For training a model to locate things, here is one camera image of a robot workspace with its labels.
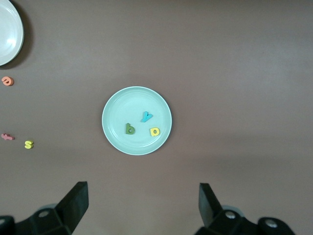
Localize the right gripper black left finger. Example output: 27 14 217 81
0 181 89 235

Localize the brown table cover sheet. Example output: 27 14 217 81
0 0 313 235

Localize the beige plate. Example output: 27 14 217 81
0 0 24 67

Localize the teal letter y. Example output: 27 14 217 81
140 111 154 123

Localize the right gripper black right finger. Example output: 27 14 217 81
195 183 296 235

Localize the green plate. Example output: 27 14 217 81
101 86 173 156

